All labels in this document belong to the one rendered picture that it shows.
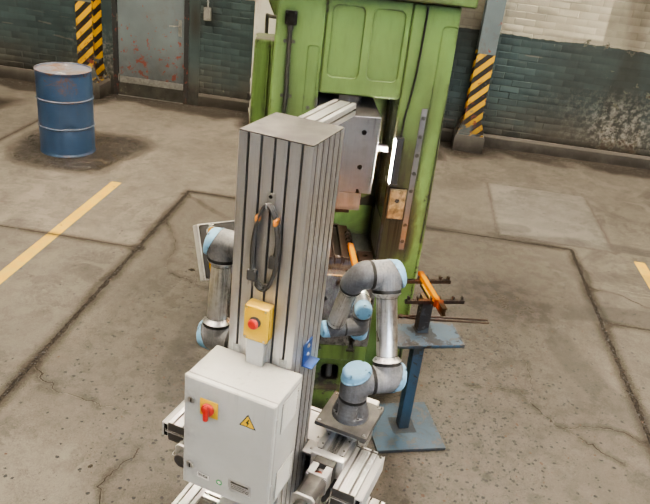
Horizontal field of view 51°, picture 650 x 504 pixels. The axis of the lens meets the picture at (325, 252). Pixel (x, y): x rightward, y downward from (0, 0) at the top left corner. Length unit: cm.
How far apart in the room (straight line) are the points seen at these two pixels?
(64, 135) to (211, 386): 574
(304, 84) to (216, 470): 190
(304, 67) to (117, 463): 222
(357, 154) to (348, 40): 55
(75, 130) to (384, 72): 482
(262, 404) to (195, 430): 32
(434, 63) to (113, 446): 257
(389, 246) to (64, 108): 468
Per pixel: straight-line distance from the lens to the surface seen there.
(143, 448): 391
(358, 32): 348
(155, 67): 1013
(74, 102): 771
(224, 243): 274
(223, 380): 233
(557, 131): 973
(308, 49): 347
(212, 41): 978
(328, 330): 297
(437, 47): 354
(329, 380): 411
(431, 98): 360
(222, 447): 245
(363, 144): 346
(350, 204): 356
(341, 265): 371
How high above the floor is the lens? 265
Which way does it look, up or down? 26 degrees down
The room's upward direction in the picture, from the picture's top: 7 degrees clockwise
